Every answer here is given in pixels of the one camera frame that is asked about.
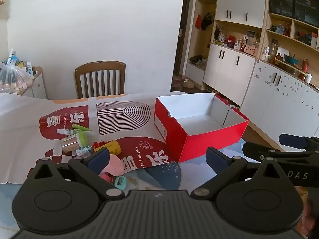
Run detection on patterned door mat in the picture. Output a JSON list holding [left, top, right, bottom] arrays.
[[171, 76, 195, 88]]

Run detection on brown wooden chair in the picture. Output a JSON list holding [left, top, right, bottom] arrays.
[[74, 61, 126, 99]]

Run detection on pink round toy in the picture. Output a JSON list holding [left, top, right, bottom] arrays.
[[100, 154, 125, 176]]

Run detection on blue patterned tablecloth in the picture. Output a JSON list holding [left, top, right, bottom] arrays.
[[0, 136, 252, 238]]

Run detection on white wooden wall cabinet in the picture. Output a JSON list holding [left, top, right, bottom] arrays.
[[187, 0, 319, 140]]

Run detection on white tube green cap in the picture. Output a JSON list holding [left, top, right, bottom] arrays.
[[57, 128, 80, 135]]

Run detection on dark brown door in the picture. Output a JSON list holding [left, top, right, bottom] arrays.
[[174, 0, 195, 76]]

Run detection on white cardboard box red trim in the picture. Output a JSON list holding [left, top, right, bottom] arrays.
[[153, 93, 250, 163]]

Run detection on small yellow box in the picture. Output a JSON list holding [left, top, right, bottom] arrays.
[[93, 140, 122, 155]]

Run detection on toothpick jar green lid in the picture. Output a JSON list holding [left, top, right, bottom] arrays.
[[60, 131, 95, 152]]

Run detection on white red printed table cover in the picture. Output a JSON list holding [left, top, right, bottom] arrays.
[[0, 91, 191, 185]]

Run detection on white blue figurine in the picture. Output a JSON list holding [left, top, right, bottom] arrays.
[[76, 146, 93, 157]]

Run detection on pile of assorted packets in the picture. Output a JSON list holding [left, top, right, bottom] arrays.
[[2, 48, 35, 75]]

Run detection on clear plastic bag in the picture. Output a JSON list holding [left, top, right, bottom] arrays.
[[0, 62, 34, 95]]

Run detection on small side cabinet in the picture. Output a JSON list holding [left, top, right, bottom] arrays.
[[17, 67, 47, 99]]

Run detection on teal pencil sharpener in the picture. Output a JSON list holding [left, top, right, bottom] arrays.
[[114, 176, 127, 189]]

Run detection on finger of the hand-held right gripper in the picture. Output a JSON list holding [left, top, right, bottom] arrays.
[[242, 141, 314, 164], [279, 133, 319, 153]]

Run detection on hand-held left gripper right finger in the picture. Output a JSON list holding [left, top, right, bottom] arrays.
[[191, 146, 291, 200]]

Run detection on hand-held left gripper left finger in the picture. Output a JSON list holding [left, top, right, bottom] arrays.
[[31, 149, 125, 200]]

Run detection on blue bowl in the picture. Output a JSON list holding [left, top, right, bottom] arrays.
[[284, 54, 301, 65]]

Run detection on black shoes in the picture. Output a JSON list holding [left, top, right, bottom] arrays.
[[189, 55, 207, 65]]

